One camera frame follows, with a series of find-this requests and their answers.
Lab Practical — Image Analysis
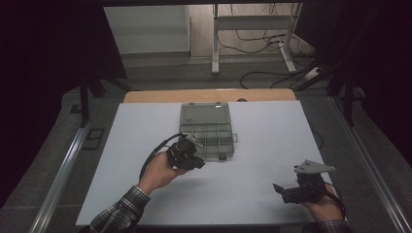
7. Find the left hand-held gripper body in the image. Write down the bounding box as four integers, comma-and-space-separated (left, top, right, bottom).
166, 131, 204, 170

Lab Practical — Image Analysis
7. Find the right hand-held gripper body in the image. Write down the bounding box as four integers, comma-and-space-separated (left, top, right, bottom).
293, 159, 336, 204

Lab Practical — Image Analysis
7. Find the clear plastic compartment box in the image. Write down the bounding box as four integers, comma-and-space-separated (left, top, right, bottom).
178, 102, 239, 162

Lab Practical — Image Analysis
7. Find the person's right hand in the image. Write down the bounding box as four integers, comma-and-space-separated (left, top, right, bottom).
300, 184, 344, 223

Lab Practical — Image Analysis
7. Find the person's left hand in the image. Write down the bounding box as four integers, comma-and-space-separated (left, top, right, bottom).
137, 150, 189, 195

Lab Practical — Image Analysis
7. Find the black floor socket plate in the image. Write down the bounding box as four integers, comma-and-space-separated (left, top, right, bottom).
82, 127, 106, 151

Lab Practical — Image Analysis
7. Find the black metal stand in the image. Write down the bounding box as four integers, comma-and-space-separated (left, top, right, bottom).
69, 73, 134, 129
293, 60, 367, 127

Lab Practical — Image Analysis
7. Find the white power strip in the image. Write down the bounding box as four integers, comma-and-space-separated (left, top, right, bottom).
303, 66, 323, 83

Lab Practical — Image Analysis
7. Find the white cabinet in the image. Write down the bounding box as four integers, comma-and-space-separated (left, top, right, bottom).
103, 5, 192, 55

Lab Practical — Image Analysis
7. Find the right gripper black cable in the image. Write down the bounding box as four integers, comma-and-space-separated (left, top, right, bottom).
323, 183, 348, 218

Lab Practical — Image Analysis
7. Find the thin black cable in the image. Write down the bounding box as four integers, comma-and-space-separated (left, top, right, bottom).
307, 119, 325, 150

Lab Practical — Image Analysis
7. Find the aluminium rail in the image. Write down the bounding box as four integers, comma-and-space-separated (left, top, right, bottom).
327, 96, 412, 233
28, 125, 95, 233

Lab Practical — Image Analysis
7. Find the looped black floor cable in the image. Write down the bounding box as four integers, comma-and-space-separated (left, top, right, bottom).
239, 70, 294, 90

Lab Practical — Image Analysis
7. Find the tangle of black floor cables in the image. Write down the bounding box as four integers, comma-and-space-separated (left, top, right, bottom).
216, 3, 320, 67

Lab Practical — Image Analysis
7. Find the white desk frame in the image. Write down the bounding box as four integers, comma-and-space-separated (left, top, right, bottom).
211, 3, 304, 76

